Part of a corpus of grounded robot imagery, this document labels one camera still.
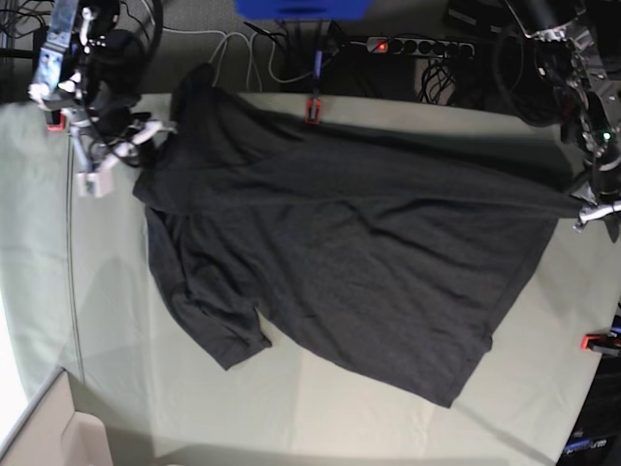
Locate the green table cloth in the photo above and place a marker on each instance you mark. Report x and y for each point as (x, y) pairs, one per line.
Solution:
(76, 294)

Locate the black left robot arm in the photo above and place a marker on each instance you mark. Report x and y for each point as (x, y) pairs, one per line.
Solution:
(572, 65)

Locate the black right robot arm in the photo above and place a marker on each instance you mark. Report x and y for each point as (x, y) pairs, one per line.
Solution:
(87, 82)

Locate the red black left clamp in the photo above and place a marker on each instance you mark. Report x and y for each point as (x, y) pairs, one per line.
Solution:
(55, 121)

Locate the red black side clamp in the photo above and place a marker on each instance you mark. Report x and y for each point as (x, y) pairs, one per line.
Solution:
(606, 344)

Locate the blue plastic bin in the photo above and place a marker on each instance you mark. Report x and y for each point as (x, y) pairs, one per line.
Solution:
(302, 9)

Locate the cardboard box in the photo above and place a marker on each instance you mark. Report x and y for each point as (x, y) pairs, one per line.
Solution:
(52, 431)

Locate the red black table clamp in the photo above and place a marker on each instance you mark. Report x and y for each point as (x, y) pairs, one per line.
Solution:
(313, 108)

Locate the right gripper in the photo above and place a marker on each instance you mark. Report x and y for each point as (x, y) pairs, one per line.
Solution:
(97, 158)

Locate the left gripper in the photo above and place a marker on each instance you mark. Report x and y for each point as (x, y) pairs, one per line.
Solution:
(607, 210)

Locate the black t-shirt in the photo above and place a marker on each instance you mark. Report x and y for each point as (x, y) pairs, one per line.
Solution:
(391, 261)

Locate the white power strip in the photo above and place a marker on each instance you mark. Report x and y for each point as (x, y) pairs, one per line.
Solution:
(420, 47)

